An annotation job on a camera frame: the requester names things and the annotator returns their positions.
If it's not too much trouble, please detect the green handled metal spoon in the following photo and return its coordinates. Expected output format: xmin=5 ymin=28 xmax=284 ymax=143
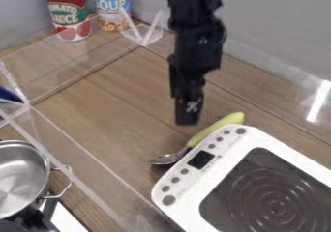
xmin=150 ymin=112 xmax=244 ymax=165

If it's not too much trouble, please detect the stainless steel pot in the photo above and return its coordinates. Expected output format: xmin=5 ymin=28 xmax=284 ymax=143
xmin=0 ymin=140 xmax=71 ymax=219

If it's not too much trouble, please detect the alphabet soup can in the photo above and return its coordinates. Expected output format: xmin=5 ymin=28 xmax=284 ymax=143
xmin=93 ymin=0 xmax=130 ymax=32

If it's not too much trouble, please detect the tomato sauce can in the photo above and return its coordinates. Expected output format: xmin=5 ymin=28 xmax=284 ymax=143
xmin=47 ymin=0 xmax=92 ymax=42

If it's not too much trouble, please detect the clear acrylic left bracket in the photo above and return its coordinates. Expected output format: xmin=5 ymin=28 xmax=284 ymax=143
xmin=0 ymin=61 xmax=29 ymax=129

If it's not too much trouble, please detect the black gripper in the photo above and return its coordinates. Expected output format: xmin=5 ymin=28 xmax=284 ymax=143
xmin=167 ymin=29 xmax=225 ymax=126

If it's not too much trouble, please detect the clear acrylic corner bracket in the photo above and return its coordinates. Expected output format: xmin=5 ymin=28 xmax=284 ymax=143
xmin=120 ymin=8 xmax=164 ymax=47

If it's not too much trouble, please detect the white and black stove top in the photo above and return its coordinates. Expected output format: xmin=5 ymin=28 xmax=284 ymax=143
xmin=151 ymin=125 xmax=331 ymax=232

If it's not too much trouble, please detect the blue object at left edge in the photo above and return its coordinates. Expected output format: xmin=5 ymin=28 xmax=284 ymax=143
xmin=0 ymin=86 xmax=22 ymax=102

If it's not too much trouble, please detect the black stove under pot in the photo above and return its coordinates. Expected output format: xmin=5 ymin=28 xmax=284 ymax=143
xmin=0 ymin=199 xmax=60 ymax=232

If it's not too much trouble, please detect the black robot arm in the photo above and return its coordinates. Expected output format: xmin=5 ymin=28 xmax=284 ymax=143
xmin=167 ymin=0 xmax=226 ymax=125

